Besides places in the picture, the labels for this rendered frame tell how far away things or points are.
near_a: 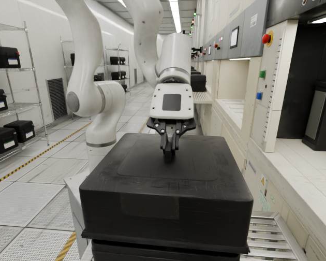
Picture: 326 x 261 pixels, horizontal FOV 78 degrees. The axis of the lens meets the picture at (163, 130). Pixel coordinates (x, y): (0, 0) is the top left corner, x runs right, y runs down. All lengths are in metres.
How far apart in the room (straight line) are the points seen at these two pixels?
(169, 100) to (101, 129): 0.40
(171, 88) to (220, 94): 1.99
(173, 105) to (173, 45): 0.18
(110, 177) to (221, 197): 0.19
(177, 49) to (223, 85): 1.92
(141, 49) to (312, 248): 0.73
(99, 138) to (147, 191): 0.49
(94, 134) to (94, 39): 0.33
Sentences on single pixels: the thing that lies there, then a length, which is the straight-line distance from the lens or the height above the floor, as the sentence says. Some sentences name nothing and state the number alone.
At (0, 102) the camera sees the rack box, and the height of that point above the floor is 0.79.
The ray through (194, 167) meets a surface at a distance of 0.41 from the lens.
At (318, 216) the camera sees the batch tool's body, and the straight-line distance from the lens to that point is 0.71.
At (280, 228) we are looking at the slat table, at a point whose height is 0.76.
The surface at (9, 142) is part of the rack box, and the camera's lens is 3.25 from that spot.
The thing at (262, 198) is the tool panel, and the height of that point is 0.69.
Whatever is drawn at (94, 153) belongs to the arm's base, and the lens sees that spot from 0.83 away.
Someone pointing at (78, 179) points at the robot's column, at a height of 0.76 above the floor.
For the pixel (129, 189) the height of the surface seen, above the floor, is 1.05.
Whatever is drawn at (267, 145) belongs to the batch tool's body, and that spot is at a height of 0.90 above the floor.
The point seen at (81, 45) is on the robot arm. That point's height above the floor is 1.31.
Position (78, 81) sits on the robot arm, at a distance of 0.75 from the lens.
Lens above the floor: 1.25
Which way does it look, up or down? 19 degrees down
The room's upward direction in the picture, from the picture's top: straight up
